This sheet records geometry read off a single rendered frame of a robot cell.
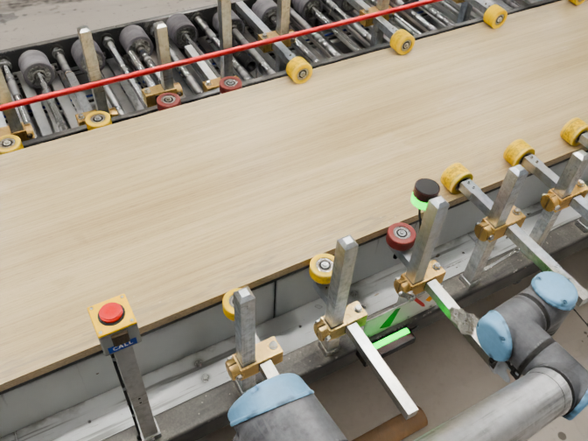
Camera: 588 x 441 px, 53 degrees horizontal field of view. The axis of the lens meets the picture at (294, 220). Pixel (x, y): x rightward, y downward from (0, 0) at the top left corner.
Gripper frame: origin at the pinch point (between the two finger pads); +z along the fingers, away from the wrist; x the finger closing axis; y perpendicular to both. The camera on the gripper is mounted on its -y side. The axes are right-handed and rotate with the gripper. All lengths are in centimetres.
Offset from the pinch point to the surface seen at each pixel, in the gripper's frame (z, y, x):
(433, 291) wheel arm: -3.2, -23.9, -1.6
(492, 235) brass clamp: -12.5, -27.0, 18.1
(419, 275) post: -7.7, -27.7, -4.5
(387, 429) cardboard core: 75, -20, -4
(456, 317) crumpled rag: -4.7, -14.2, -2.3
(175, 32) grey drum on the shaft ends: -1, -177, -15
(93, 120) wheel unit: -8, -126, -62
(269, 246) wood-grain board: -7, -54, -35
